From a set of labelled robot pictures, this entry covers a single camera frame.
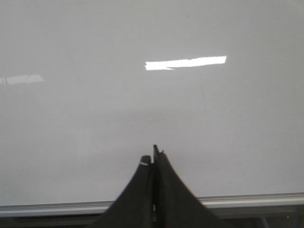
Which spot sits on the white whiteboard with aluminium frame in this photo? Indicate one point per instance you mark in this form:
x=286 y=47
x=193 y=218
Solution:
x=87 y=87

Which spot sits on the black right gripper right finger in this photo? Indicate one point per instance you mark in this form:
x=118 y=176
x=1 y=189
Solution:
x=176 y=206

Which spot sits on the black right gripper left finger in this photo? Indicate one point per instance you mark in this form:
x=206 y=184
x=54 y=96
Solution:
x=133 y=207

